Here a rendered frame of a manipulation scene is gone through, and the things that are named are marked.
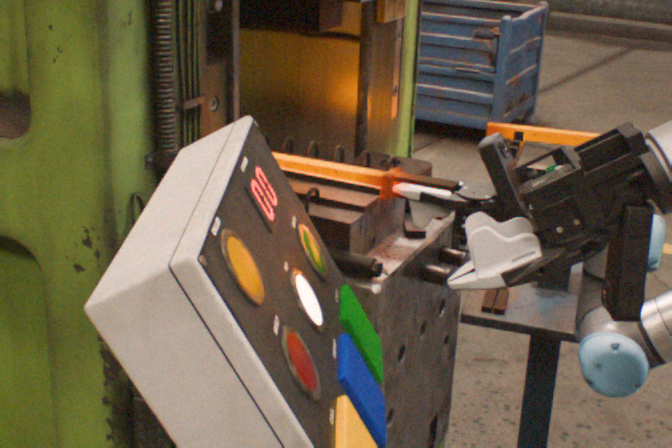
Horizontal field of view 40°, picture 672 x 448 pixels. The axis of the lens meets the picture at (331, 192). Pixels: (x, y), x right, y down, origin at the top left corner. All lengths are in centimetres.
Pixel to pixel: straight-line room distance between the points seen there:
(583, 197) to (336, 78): 83
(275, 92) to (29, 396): 68
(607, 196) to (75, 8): 55
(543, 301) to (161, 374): 123
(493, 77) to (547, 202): 418
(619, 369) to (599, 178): 35
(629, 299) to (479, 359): 207
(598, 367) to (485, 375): 174
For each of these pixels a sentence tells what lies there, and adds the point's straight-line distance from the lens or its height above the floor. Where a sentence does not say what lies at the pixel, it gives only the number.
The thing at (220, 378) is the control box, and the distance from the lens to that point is 60.
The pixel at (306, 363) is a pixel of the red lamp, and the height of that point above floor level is 109.
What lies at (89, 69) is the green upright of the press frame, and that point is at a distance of 97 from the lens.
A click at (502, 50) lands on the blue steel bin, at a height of 54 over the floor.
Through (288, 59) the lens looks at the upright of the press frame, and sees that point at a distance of 161.
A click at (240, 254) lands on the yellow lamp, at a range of 64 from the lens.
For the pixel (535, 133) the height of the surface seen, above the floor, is 94.
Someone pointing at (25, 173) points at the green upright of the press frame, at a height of 109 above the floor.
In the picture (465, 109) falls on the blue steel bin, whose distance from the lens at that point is 509.
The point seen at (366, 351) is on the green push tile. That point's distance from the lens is 85.
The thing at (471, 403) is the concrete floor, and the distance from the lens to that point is 270.
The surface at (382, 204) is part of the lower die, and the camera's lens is 131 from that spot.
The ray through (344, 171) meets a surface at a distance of 132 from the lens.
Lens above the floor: 143
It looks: 20 degrees down
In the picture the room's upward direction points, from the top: 2 degrees clockwise
